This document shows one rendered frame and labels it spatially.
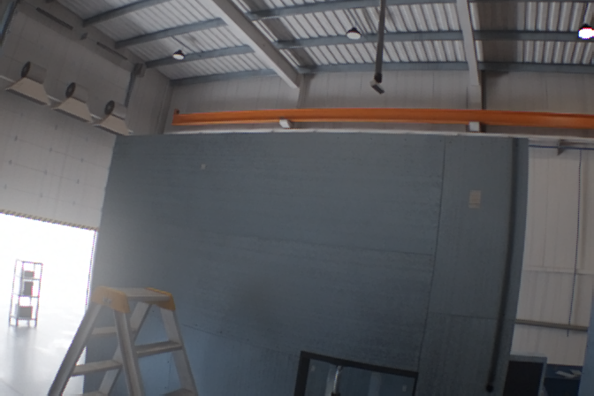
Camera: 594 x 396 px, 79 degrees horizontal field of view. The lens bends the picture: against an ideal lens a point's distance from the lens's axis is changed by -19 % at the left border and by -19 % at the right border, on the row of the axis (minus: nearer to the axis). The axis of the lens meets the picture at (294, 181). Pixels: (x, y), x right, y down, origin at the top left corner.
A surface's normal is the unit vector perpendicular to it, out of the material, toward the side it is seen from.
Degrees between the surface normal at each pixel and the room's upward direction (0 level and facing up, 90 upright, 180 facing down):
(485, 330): 90
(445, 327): 90
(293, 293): 90
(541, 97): 90
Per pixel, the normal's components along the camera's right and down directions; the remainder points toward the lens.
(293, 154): -0.43, -0.21
